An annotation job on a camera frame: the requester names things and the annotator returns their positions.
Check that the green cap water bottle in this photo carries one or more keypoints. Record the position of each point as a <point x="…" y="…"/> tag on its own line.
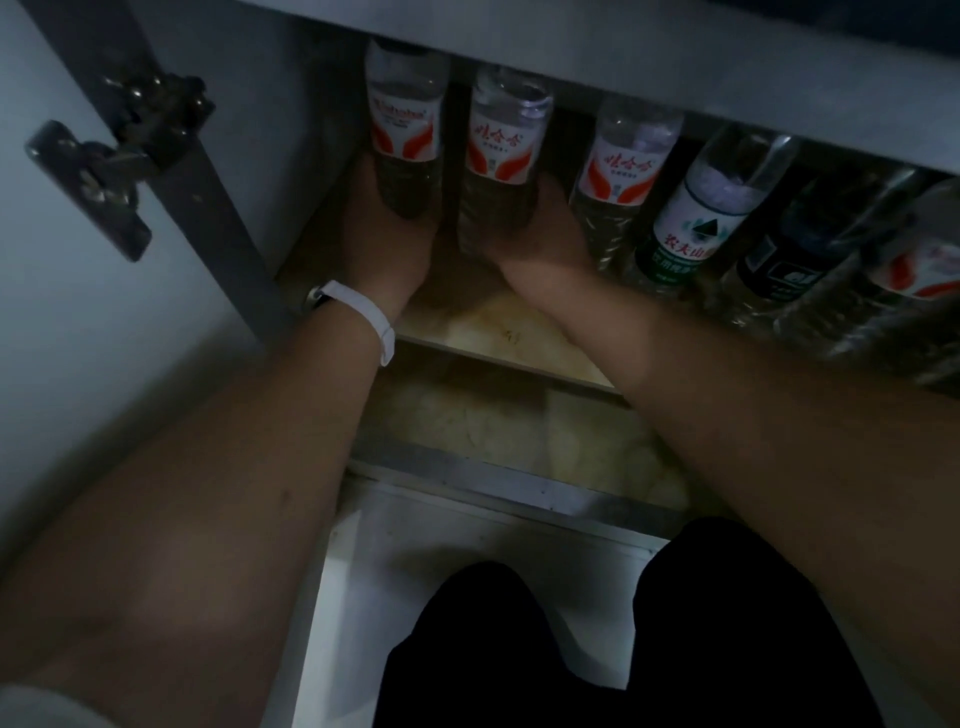
<point x="705" y="217"/>

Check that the beige tiled floor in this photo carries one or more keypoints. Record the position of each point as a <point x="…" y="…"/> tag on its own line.
<point x="390" y="600"/>

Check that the white-capped green label water bottle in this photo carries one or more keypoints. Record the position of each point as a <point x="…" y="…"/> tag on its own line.
<point x="795" y="255"/>

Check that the person's right hand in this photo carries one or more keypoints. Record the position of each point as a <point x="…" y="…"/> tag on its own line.
<point x="555" y="262"/>

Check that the smartwatch with white band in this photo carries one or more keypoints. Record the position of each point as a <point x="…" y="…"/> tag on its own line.
<point x="367" y="311"/>

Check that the person's left forearm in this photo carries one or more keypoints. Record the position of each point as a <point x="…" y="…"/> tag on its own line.
<point x="187" y="525"/>

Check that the person's grey shirt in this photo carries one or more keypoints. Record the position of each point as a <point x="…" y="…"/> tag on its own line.
<point x="45" y="709"/>

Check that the black countertop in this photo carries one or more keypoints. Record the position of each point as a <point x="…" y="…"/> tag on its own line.
<point x="862" y="11"/>

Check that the hinged cabinet door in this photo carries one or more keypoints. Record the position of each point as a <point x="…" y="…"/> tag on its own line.
<point x="75" y="337"/>

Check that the person's left hand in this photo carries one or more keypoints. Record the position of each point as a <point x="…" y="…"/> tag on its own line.
<point x="390" y="262"/>

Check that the person's black trousers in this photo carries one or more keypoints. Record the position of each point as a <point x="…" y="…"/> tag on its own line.
<point x="675" y="637"/>

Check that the red label water bottle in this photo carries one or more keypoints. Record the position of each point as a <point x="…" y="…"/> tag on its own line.
<point x="502" y="142"/>
<point x="405" y="112"/>
<point x="622" y="172"/>
<point x="915" y="277"/>

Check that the person's right forearm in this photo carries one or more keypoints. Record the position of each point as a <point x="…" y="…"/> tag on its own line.
<point x="787" y="450"/>

